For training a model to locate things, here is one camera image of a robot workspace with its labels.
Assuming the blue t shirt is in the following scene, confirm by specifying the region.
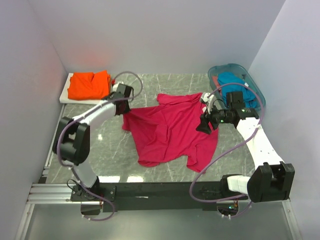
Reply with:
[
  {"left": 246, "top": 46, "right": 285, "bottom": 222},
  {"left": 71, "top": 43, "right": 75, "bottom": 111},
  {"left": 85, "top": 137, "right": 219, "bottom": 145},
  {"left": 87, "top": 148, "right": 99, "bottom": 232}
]
[{"left": 217, "top": 72, "right": 257, "bottom": 108}]

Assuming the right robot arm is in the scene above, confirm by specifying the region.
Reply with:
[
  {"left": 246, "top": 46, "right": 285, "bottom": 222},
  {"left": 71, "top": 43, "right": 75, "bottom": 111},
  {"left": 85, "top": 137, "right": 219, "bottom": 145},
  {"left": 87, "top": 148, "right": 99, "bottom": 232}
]
[{"left": 196, "top": 91, "right": 295, "bottom": 203}]

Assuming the salmon t shirt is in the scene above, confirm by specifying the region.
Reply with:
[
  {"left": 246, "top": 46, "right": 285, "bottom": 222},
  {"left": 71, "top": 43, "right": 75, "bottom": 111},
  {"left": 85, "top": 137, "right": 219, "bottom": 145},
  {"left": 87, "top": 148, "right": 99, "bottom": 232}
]
[{"left": 211, "top": 75, "right": 222, "bottom": 95}]

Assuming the orange folded t shirt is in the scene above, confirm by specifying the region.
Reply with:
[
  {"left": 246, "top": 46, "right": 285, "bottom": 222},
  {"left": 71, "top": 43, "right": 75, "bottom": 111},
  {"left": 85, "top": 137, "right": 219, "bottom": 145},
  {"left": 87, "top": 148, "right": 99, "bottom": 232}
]
[{"left": 67, "top": 70, "right": 111, "bottom": 101}]

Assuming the pink t shirt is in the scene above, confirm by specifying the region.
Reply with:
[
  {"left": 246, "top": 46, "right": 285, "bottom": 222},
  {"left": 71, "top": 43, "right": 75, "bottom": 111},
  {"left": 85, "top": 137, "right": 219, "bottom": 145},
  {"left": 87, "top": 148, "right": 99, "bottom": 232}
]
[{"left": 122, "top": 93, "right": 219, "bottom": 173}]

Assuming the aluminium frame rail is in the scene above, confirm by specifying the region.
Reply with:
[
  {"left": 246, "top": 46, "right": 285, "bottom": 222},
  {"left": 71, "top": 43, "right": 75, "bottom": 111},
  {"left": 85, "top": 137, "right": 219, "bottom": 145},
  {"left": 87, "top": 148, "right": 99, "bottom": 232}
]
[{"left": 13, "top": 104, "right": 76, "bottom": 240}]

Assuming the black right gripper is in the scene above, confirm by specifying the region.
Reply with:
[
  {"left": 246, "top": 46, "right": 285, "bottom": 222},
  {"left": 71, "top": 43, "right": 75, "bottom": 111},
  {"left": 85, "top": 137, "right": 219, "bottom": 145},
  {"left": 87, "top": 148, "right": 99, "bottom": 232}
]
[{"left": 195, "top": 102, "right": 232, "bottom": 135}]

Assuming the teal plastic basket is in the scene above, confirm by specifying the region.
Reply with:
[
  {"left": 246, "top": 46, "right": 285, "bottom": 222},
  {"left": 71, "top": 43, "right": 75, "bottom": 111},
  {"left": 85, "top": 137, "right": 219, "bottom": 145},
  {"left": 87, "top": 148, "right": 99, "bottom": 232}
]
[{"left": 207, "top": 63, "right": 266, "bottom": 111}]

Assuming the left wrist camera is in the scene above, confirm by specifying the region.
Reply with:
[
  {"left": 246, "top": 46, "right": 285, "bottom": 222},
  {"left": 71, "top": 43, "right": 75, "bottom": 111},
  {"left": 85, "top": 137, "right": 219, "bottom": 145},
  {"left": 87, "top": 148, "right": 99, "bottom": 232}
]
[{"left": 112, "top": 81, "right": 126, "bottom": 94}]

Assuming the white foam pad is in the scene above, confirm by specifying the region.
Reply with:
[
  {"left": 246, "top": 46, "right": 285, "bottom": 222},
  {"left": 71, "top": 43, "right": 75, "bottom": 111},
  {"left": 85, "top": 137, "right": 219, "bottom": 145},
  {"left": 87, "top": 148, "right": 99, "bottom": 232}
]
[{"left": 59, "top": 73, "right": 101, "bottom": 105}]

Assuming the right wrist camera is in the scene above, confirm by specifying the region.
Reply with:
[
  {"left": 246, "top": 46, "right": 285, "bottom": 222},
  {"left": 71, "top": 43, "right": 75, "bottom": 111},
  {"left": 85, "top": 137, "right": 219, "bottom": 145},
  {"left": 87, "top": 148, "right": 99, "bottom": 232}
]
[{"left": 200, "top": 92, "right": 216, "bottom": 114}]

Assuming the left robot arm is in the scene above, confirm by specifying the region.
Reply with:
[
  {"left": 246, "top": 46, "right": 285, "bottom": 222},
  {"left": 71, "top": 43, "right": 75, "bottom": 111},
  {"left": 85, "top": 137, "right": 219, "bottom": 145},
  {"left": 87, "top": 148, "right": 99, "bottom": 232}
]
[{"left": 52, "top": 83, "right": 134, "bottom": 201}]

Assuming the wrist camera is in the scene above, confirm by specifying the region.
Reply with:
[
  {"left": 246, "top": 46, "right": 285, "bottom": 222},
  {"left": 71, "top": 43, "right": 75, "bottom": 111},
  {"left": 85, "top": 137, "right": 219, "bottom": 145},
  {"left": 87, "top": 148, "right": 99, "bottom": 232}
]
[
  {"left": 200, "top": 92, "right": 216, "bottom": 114},
  {"left": 112, "top": 81, "right": 126, "bottom": 94}
]

